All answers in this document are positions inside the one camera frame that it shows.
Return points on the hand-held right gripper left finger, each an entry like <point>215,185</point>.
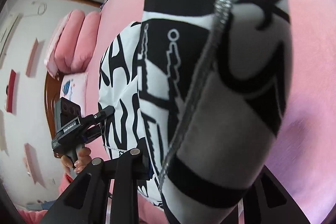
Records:
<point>123,174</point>

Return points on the pink bed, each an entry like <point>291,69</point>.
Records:
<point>309,82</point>

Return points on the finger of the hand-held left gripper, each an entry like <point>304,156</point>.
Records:
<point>93,132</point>
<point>105,111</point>

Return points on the person's left hand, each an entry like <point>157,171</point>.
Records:
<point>82,158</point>

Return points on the red wall shelf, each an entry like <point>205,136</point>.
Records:
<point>13,90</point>

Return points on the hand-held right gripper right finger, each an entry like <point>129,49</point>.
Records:
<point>260,209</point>

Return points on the wooden headboard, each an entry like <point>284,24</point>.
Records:
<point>51,100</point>

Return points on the pink lace-trimmed pillow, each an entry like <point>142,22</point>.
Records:
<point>53,43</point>

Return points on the white black printed jacket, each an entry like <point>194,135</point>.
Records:
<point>210,82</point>

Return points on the small white printed pillow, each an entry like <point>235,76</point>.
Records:
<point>76,90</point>

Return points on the pink folded quilt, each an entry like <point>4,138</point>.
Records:
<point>81,43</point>

